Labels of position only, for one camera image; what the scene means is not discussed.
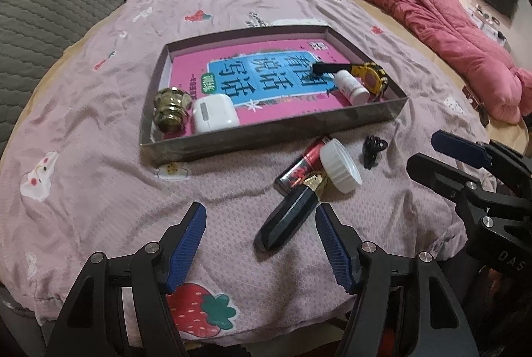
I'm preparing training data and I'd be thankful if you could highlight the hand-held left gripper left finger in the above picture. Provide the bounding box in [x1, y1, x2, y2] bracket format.
[44, 202, 207, 357]

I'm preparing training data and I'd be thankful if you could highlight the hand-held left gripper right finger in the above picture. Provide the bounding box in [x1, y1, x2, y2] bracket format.
[315, 204, 470, 357]

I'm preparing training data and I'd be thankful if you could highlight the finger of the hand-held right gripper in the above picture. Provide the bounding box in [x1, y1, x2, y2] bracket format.
[406, 153, 499, 216]
[431, 130, 532, 179]

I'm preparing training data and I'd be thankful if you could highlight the black and gold lipstick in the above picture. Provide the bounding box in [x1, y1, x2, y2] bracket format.
[254, 170, 329, 254]

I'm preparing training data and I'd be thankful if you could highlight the black hair clip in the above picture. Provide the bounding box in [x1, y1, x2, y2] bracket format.
[362, 135, 389, 171]

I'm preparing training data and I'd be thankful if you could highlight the white round lid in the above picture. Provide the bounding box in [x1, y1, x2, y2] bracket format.
[321, 139, 362, 192]

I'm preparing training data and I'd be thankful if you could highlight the red and black lighter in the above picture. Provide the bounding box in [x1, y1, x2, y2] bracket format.
[274, 138, 333, 195]

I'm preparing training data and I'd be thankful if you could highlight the yellow and black tape measure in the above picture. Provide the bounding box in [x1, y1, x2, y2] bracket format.
[312, 61, 390, 96]

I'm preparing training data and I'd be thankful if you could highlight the white pill bottle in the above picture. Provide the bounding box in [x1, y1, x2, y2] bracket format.
[334, 69, 370, 105]

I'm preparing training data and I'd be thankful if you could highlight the shallow grey cardboard box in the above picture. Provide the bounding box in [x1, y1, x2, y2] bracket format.
[139, 24, 409, 167]

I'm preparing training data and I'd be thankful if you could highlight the gold metal knob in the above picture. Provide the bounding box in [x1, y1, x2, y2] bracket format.
[153, 88, 192, 133]

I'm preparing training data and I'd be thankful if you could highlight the white earbuds case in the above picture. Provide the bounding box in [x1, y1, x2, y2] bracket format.
[191, 93, 241, 133]

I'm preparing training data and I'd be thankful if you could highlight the brown wooden item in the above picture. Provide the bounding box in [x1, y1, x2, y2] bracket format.
[462, 85, 491, 125]

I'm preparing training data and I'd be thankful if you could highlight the pink printed blanket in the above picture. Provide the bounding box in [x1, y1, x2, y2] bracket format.
[0, 0, 499, 341]

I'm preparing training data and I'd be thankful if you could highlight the cluttered white shelf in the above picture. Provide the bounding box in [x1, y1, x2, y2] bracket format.
[467, 2, 514, 50]

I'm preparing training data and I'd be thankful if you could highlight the red quilted duvet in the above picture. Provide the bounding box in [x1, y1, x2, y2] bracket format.
[311, 0, 528, 124]

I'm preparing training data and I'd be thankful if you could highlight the pink and blue book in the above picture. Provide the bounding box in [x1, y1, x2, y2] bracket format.
[164, 38, 377, 139]

